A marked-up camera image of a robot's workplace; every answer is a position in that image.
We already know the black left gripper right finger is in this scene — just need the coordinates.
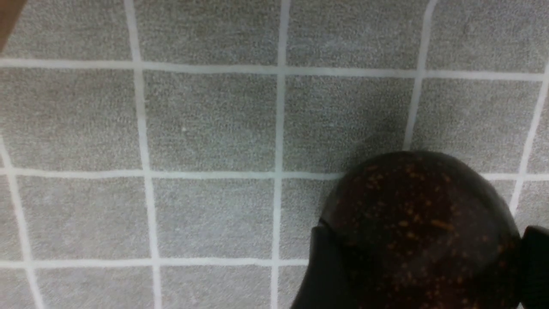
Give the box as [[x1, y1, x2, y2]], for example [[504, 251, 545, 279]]
[[519, 225, 549, 309]]

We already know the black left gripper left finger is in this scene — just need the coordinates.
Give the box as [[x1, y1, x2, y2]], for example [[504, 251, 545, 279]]
[[291, 221, 356, 309]]

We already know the dark brown passion fruit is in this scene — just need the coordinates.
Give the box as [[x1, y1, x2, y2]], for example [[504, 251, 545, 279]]
[[320, 151, 520, 309]]

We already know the grey checked tablecloth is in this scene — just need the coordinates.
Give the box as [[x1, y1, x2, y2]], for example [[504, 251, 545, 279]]
[[1, 0, 548, 309]]

